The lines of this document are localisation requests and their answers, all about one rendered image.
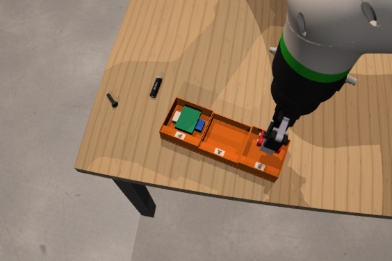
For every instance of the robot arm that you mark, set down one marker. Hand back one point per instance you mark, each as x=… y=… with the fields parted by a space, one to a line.
x=323 y=39

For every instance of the black bolt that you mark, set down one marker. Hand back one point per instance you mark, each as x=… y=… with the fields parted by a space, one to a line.
x=114 y=103

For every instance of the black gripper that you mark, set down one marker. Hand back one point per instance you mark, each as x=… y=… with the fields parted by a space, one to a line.
x=287 y=111

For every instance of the blue and white eraser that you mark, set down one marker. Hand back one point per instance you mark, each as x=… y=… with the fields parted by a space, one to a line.
x=199 y=126

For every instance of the black aa battery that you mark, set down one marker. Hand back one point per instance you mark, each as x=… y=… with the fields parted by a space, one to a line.
x=156 y=86

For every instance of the orange three-compartment bin rack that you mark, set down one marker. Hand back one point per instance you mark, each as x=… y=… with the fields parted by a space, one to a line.
x=223 y=139

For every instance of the red 9v battery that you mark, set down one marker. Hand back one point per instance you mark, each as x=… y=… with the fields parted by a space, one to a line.
x=260 y=141

